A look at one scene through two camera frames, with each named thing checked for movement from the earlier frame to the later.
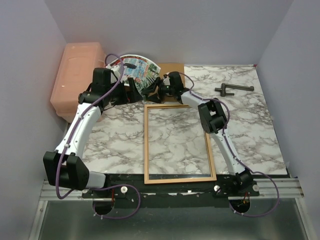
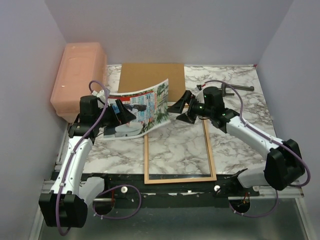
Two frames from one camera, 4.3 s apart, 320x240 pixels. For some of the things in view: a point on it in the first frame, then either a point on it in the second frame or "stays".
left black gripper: [133, 96] → [125, 115]
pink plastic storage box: [75, 74] stays
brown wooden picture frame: [146, 162] stays
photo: [142, 71] → [149, 106]
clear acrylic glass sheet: [177, 144] stays
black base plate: [171, 195] stays
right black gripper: [156, 98] → [178, 106]
